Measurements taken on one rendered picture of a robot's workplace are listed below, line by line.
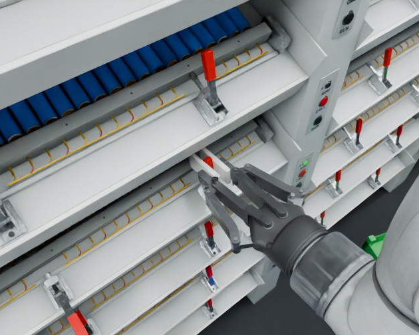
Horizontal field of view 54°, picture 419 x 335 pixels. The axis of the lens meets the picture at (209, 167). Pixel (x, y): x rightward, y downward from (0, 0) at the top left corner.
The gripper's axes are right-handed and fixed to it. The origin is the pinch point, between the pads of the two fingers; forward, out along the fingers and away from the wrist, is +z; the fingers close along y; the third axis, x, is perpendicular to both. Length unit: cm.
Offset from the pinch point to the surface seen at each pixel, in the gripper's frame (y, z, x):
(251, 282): 15, 8, -64
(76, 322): -26.6, -5.4, -6.0
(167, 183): -5.5, 3.8, -2.6
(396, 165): 83, 8, -64
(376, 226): 70, 2, -82
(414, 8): 42.0, -3.0, 10.9
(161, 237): -10.6, -0.5, -7.7
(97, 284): -21.9, -1.0, -8.0
